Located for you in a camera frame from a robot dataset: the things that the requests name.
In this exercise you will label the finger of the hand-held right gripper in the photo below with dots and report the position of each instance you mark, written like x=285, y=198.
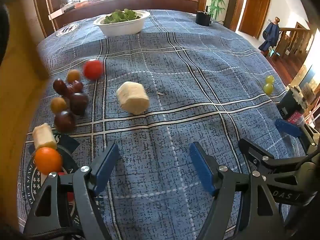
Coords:
x=287, y=126
x=252, y=150

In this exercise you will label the brown kiwi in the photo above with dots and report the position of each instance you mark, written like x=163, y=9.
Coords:
x=58, y=104
x=73, y=75

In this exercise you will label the green leafy vegetables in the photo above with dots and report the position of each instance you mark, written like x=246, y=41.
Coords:
x=122, y=16

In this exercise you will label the blue plaid printed tablecloth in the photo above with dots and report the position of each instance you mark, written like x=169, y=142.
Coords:
x=175, y=67

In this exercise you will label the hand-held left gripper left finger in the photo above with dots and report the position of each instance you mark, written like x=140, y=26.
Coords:
x=106, y=170

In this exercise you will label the wooden door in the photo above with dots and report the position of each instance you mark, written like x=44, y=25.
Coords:
x=253, y=12

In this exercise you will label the black cup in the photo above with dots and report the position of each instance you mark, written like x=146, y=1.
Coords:
x=203, y=18

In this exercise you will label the wooden banister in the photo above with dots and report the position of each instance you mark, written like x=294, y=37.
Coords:
x=292, y=42

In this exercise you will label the wooden sideboard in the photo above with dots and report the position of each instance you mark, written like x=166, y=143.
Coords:
x=75, y=7

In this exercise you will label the dark purple plum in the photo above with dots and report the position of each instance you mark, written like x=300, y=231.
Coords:
x=64, y=120
x=78, y=102

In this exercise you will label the orange tangerine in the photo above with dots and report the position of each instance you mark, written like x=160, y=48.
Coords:
x=48, y=160

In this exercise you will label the dark blue coat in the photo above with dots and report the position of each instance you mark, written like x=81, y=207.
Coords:
x=270, y=36

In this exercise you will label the cardboard box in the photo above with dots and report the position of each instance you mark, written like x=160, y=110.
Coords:
x=22, y=67

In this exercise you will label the peeled banana piece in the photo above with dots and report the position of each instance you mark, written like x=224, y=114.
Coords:
x=45, y=136
x=133, y=97

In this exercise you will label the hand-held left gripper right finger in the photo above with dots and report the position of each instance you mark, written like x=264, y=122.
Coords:
x=202, y=170

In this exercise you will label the black device with red label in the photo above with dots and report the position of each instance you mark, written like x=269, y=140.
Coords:
x=287, y=107

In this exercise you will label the white bowl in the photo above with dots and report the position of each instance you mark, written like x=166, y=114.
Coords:
x=122, y=27

